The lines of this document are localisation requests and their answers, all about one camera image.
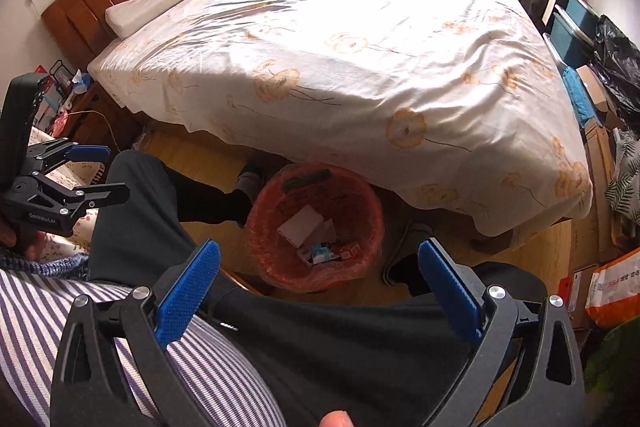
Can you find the trash bin with orange bag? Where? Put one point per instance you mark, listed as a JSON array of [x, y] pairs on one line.
[[270, 227]]

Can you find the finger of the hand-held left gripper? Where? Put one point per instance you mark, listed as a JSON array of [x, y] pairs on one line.
[[105, 196], [90, 152]]

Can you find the person's right hand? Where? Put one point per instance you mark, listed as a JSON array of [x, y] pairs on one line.
[[337, 419]]

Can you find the person's left hand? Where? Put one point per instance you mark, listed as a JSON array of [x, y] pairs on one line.
[[15, 243]]

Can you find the open cardboard box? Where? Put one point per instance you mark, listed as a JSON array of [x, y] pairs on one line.
[[597, 94]]

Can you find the small blue white carton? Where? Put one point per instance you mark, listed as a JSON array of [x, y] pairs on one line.
[[322, 254]]

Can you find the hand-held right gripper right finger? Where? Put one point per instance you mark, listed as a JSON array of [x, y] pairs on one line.
[[450, 287]]

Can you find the green cloth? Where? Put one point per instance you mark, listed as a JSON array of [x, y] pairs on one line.
[[612, 362]]

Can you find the grey slipper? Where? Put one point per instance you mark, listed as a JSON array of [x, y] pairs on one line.
[[250, 187], [405, 252]]

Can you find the cardboard box with red label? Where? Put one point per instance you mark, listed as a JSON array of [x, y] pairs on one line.
[[577, 297]]

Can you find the blue bag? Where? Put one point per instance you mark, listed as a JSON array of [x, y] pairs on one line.
[[580, 97]]

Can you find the white paper scrap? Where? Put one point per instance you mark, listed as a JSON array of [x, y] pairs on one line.
[[300, 227]]

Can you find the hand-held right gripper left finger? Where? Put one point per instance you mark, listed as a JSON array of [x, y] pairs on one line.
[[190, 287]]

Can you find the white pillow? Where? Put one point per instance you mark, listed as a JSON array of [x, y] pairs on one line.
[[150, 4]]

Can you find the wooden nightstand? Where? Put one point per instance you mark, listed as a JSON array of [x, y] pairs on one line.
[[95, 117]]

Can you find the small orange white carton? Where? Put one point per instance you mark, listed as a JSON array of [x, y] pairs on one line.
[[350, 251]]

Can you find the black plastic bag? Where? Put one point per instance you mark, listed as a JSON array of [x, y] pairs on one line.
[[617, 67]]

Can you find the orange white parcel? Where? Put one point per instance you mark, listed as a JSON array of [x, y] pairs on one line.
[[615, 287]]

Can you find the flattened cardboard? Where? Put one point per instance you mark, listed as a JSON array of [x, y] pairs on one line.
[[600, 187]]

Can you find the bed with floral sheet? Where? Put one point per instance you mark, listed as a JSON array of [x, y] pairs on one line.
[[350, 57]]

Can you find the leaf patterned bag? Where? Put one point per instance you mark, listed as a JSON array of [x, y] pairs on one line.
[[625, 182]]

